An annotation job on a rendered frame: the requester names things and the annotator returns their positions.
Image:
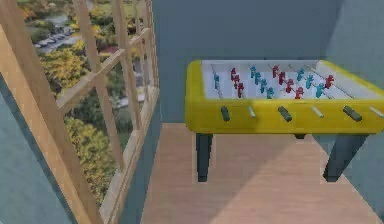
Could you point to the wooden framed window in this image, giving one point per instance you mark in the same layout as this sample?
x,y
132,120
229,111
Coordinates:
x,y
96,80

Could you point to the yellow table football table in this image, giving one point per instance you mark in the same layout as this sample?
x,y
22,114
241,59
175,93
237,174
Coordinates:
x,y
266,118

